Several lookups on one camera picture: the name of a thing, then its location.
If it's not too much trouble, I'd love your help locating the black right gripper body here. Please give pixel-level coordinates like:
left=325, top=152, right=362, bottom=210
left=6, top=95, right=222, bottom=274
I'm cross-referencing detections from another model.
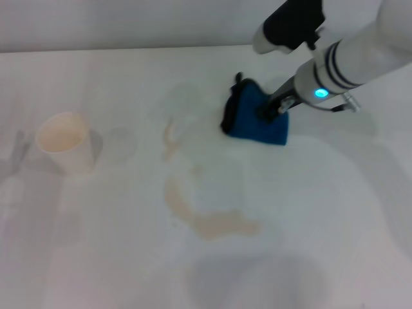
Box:
left=265, top=75, right=305, bottom=114

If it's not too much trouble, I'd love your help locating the blue rag with black trim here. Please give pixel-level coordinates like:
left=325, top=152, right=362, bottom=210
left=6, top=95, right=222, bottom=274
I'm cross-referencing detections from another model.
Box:
left=220, top=72, right=290, bottom=147

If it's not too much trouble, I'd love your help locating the white paper cup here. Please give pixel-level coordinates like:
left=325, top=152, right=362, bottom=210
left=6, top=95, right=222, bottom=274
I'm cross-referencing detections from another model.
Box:
left=35, top=111, right=97, bottom=176

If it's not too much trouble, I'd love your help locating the brown water stain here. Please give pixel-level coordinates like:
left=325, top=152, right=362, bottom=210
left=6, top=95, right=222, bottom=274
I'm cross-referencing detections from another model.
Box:
left=162, top=118, right=262, bottom=241

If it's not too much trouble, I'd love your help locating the grey cable with metal plug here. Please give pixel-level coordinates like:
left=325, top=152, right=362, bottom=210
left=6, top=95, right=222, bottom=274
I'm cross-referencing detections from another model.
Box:
left=331, top=91, right=364, bottom=114

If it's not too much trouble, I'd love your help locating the black and white right wrist camera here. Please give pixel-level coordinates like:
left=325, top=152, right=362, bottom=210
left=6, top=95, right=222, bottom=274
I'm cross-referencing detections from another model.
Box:
left=252, top=0, right=326, bottom=55

